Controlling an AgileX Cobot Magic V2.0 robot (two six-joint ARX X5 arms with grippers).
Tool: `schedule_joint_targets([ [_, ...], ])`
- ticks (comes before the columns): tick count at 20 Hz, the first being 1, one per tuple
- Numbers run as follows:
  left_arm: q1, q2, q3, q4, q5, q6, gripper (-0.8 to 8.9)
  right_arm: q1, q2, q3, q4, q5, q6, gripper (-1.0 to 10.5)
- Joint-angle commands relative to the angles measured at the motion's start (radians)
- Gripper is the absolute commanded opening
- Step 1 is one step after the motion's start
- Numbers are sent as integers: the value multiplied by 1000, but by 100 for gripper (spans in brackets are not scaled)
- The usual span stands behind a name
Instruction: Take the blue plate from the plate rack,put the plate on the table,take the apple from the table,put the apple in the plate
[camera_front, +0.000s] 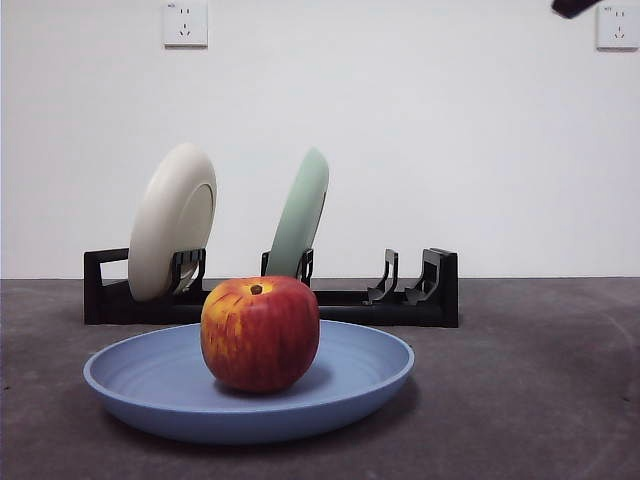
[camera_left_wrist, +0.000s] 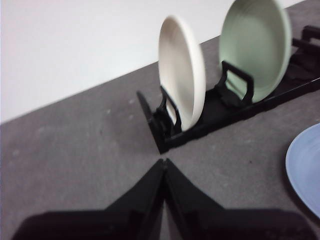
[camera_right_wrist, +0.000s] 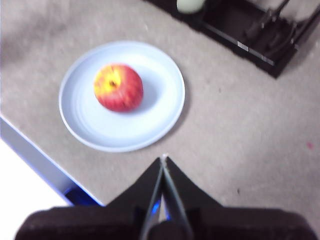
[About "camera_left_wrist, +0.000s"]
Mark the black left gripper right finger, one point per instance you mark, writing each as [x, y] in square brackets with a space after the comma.
[205, 220]

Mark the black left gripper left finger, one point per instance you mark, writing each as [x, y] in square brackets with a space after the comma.
[125, 220]

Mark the blue plate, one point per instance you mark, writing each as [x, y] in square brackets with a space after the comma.
[307, 162]

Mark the black plate rack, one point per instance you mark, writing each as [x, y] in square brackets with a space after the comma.
[200, 130]

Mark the cream white plate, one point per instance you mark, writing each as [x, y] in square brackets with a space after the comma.
[180, 75]

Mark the pale green plate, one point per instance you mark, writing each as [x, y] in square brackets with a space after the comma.
[255, 45]

